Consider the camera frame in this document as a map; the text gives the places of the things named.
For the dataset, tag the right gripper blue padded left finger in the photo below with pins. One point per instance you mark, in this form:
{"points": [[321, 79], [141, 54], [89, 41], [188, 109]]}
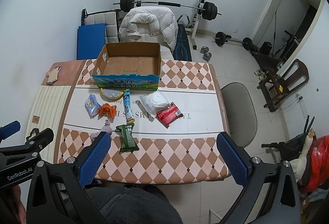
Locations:
{"points": [[91, 158]]}

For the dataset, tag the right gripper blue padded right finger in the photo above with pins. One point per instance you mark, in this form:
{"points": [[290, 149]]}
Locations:
{"points": [[235, 157]]}

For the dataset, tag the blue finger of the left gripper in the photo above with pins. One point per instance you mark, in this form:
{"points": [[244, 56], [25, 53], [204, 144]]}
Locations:
{"points": [[9, 129]]}

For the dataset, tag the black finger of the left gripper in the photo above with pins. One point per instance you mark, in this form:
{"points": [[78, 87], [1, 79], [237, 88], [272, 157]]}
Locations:
{"points": [[38, 140]]}

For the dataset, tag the lilac cloth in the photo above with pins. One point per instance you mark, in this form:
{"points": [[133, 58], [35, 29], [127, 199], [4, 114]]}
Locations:
{"points": [[106, 128]]}

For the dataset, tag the green snack packet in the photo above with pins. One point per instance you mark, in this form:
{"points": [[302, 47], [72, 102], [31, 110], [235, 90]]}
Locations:
{"points": [[128, 142]]}

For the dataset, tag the light blue tissue pack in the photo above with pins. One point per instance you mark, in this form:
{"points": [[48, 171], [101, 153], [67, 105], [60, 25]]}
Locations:
{"points": [[92, 106]]}

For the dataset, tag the orange snack packet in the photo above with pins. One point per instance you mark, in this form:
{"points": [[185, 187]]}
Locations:
{"points": [[108, 110]]}

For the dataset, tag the blue Nestle milk powder pouch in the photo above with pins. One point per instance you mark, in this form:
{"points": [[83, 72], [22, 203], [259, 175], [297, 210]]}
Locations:
{"points": [[127, 107]]}

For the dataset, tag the red snack packet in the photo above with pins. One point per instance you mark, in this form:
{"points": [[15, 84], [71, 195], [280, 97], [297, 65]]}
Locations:
{"points": [[169, 114]]}

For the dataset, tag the white soft pouch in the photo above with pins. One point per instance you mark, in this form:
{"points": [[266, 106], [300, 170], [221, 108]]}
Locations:
{"points": [[154, 103]]}

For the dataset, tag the dark fuzzy trousers lap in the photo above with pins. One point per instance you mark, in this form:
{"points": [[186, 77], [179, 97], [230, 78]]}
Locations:
{"points": [[145, 204]]}

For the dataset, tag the white goose plush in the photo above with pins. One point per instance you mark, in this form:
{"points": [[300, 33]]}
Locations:
{"points": [[299, 165]]}

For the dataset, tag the checkered table cloth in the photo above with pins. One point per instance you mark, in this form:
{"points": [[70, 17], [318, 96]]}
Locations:
{"points": [[185, 152]]}

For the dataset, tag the red plastic bag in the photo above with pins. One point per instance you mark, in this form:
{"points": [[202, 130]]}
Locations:
{"points": [[318, 153]]}

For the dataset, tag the dark wooden chair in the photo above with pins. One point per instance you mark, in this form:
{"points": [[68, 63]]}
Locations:
{"points": [[276, 88]]}

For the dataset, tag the chrome dumbbell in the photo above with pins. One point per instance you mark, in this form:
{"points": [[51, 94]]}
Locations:
{"points": [[204, 49], [207, 56]]}

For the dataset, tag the open cardboard box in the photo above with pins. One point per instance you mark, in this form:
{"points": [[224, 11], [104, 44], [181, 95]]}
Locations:
{"points": [[128, 65]]}

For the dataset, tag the blue folded mat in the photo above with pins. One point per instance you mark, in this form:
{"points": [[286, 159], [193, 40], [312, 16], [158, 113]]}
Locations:
{"points": [[90, 41]]}

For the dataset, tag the floor barbell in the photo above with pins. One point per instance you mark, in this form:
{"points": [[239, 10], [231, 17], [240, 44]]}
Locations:
{"points": [[221, 38]]}

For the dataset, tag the white padded cushion panel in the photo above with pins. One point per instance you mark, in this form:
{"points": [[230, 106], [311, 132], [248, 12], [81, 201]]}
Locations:
{"points": [[109, 18]]}

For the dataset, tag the barbell on rack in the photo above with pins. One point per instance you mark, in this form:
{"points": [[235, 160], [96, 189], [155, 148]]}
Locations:
{"points": [[209, 11]]}

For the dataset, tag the white puffer jacket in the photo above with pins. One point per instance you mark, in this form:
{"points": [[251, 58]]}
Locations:
{"points": [[150, 24]]}

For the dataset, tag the white weight bench rack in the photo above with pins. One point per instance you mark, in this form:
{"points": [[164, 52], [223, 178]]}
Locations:
{"points": [[195, 22]]}

